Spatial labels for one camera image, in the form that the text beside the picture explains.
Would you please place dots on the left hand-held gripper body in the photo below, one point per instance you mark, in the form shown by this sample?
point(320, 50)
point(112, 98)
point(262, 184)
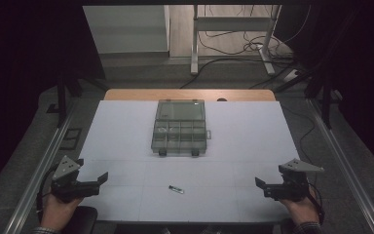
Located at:
point(65, 169)

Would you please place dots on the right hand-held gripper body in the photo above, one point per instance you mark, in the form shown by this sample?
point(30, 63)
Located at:
point(292, 188)

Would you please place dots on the person's right hand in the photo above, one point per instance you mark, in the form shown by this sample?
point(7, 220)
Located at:
point(302, 211)

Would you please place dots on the person's left hand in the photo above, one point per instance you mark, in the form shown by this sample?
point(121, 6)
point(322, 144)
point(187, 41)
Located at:
point(56, 213)

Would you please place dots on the black stool seat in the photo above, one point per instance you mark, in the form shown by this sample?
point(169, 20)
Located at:
point(82, 219)

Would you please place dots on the white table mat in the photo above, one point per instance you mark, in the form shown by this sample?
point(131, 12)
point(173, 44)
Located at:
point(233, 136)

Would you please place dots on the black metal stand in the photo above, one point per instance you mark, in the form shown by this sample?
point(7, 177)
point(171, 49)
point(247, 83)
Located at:
point(324, 94)
point(63, 97)

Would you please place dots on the transparent grey compartment box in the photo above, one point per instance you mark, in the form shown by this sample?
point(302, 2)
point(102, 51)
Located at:
point(180, 130)

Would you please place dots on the white power strip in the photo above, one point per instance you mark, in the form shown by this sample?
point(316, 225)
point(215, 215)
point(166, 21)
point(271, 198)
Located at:
point(291, 75)

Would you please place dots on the dark curtain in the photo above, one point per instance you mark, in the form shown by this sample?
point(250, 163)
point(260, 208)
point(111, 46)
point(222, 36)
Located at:
point(22, 65)
point(354, 65)

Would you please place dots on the wooden table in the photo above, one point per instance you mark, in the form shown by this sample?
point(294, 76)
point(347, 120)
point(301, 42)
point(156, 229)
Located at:
point(188, 94)

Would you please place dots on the white cabinet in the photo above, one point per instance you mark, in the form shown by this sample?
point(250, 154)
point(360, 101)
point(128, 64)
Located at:
point(126, 29)

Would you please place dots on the black square floor frame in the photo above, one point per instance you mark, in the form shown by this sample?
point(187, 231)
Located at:
point(71, 139)

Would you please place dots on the aluminium rail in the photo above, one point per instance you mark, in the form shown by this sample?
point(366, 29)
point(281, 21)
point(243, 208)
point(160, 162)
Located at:
point(39, 175)
point(341, 162)

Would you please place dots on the white desk frame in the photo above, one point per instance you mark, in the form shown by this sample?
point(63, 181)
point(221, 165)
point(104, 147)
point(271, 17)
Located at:
point(232, 23)

